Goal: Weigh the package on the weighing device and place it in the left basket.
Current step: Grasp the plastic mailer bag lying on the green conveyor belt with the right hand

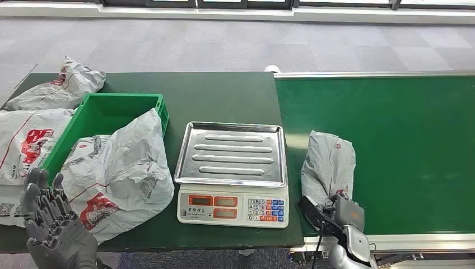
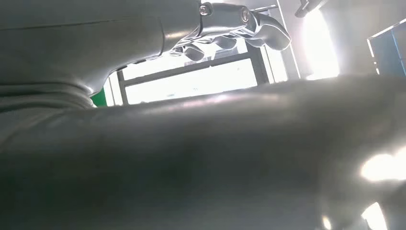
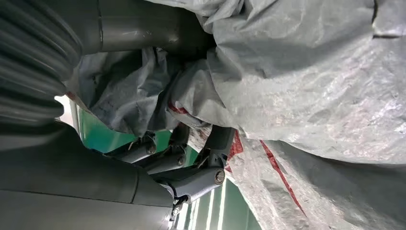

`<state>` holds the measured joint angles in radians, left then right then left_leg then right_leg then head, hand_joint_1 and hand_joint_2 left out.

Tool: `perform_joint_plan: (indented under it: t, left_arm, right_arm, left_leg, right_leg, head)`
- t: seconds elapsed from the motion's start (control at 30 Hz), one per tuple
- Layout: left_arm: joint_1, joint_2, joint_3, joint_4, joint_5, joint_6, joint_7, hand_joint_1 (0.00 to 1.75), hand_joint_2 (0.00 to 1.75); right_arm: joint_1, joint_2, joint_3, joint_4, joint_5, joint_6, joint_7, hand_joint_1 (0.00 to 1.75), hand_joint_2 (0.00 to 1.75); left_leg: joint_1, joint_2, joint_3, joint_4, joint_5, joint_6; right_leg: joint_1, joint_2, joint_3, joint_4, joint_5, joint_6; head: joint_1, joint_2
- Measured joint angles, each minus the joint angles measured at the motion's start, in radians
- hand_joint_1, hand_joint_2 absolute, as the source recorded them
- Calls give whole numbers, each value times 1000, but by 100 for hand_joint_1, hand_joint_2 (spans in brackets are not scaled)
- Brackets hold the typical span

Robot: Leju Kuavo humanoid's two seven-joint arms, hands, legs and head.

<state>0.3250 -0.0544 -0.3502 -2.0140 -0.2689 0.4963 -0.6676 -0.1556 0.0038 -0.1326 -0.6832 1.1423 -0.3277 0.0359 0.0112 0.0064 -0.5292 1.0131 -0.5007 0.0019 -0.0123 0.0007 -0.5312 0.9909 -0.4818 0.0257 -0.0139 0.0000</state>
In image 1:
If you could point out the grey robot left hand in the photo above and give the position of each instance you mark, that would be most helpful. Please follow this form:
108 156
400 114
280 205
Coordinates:
61 237

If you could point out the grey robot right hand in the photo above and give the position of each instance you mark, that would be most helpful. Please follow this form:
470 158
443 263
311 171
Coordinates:
349 213

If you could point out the small grey mailer package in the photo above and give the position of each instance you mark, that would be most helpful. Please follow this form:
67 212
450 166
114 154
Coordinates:
326 167

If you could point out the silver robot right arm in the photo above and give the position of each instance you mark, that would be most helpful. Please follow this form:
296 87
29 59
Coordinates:
354 248

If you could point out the white package with QR codes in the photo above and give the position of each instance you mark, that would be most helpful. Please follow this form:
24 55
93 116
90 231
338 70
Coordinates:
9 208

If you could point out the large grey red-print package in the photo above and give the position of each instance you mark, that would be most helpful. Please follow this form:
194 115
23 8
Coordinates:
118 174

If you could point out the flat grey red-logo package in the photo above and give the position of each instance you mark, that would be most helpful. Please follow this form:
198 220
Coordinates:
29 144

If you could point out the white electronic weighing scale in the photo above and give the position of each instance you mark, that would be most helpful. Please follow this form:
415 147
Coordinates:
232 174

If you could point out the green plastic basket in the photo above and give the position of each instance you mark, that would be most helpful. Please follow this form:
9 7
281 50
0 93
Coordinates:
100 118

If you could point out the crumpled grey mailer package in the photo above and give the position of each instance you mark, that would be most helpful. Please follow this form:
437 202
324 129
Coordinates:
59 91

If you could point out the green conveyor belt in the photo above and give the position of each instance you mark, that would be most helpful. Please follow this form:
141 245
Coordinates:
408 156

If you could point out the white conveyor roller cap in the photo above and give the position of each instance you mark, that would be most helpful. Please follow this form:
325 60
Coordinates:
272 68

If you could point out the dark green table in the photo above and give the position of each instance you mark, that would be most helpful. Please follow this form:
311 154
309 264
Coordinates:
222 96

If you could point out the white window sill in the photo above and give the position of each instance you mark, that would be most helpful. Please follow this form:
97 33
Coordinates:
237 14

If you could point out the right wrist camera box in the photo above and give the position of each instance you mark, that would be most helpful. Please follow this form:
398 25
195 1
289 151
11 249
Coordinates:
315 215

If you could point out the dark window frame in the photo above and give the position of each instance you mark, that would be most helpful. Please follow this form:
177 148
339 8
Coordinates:
222 3

